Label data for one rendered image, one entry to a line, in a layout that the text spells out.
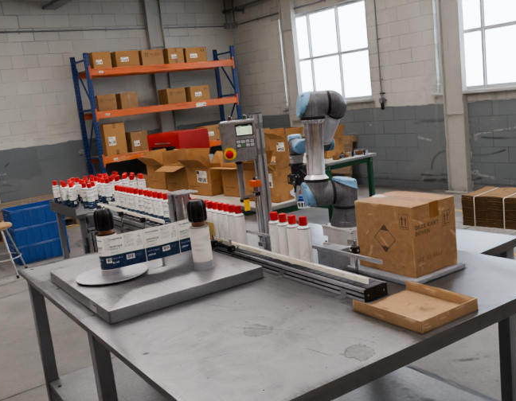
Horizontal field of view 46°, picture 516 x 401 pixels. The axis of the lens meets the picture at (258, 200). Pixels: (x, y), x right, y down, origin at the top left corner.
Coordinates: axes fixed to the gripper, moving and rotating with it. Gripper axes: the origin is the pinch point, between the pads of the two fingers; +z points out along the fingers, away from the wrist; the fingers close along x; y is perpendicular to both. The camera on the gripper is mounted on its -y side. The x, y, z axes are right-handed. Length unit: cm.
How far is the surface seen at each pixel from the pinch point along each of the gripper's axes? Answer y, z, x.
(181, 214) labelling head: 18, -4, 66
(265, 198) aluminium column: -22.7, -10.0, 42.9
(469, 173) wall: 223, 74, -486
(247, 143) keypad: -20, -37, 48
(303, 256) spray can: -68, 7, 61
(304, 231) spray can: -69, -3, 61
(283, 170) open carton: 100, -1, -70
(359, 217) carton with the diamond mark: -80, -5, 40
